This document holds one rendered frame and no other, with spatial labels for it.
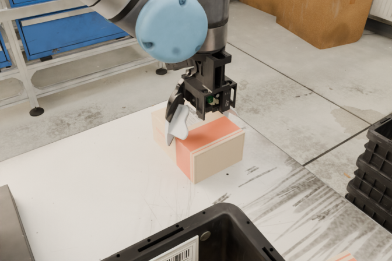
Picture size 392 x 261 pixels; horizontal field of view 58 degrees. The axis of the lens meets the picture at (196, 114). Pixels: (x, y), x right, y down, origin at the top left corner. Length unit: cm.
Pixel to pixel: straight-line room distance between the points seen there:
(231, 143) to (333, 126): 144
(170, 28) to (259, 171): 43
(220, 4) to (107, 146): 40
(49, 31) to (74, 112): 47
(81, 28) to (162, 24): 175
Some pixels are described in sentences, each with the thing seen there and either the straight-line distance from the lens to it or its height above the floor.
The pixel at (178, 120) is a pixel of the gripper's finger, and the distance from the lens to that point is 65.
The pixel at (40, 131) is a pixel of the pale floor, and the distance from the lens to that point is 208.
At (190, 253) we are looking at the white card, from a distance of 37.
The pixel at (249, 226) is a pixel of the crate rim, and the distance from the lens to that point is 35.
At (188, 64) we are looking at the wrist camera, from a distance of 62.
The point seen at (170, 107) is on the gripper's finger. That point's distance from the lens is 64.
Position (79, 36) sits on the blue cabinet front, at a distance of 211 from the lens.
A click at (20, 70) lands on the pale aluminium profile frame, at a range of 208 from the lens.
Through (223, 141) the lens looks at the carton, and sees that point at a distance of 66.
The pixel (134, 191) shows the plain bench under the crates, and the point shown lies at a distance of 68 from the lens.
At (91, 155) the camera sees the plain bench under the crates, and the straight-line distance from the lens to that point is 77.
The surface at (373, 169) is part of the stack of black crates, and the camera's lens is 113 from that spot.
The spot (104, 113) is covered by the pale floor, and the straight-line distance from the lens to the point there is 210.
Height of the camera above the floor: 121
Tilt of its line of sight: 37 degrees down
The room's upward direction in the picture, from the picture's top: straight up
